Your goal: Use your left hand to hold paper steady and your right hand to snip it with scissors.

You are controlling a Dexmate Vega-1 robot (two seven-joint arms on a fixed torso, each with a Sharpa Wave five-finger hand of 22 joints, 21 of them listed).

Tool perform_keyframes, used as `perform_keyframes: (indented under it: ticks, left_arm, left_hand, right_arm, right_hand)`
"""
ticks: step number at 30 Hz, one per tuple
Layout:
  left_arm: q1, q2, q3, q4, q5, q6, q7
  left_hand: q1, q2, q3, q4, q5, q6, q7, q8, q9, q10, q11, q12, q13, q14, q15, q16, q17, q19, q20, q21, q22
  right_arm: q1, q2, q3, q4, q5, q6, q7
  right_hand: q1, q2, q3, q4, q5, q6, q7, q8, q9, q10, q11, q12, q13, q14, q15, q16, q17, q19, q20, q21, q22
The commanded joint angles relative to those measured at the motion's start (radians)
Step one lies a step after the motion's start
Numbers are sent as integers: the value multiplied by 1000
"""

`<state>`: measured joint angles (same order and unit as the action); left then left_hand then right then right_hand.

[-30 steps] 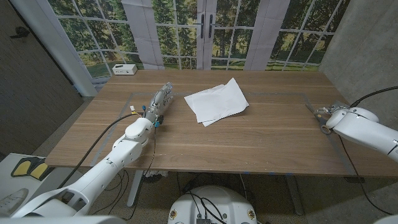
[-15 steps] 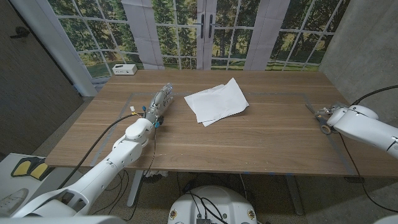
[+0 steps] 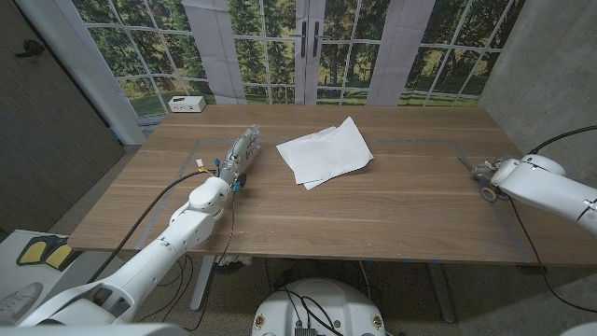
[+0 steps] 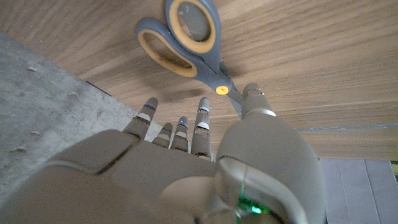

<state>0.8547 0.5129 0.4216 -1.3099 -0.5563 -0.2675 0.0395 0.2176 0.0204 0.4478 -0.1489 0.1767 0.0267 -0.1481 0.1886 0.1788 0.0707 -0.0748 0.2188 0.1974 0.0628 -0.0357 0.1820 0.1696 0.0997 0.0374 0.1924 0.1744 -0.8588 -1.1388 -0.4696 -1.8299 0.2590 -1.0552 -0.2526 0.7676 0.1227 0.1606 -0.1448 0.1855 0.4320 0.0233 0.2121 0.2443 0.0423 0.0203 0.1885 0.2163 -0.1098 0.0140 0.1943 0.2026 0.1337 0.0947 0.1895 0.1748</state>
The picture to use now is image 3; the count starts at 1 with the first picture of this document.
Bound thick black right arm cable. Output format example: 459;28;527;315
529;124;597;156

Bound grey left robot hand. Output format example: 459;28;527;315
217;123;263;185

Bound large white paper sheet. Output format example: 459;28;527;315
287;116;375;186

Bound grey table leg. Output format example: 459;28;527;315
427;261;457;324

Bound white paper sheet underneath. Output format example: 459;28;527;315
275;126;361;191

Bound black door handle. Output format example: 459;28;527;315
14;39;47;59

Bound white power strip box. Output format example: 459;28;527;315
168;95;207;114

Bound white table leg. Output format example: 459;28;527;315
189;255;216;312

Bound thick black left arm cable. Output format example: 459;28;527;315
87;168;220;285

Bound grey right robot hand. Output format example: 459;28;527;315
471;156;508;185

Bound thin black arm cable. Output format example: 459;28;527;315
507;195;597;315
184;186;238;333

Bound yellow black foot pedal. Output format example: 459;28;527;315
16;234;75;272

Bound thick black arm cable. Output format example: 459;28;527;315
529;124;597;156
87;168;220;285

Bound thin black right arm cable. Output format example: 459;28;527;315
507;195;597;315

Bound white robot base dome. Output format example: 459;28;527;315
251;278;387;336

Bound white sneaker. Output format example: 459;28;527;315
0;281;44;323

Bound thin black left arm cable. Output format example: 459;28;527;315
184;186;238;333

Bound grey orange handled scissors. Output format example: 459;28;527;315
457;155;509;203

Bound printed window forest backdrop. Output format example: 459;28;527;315
13;0;528;146

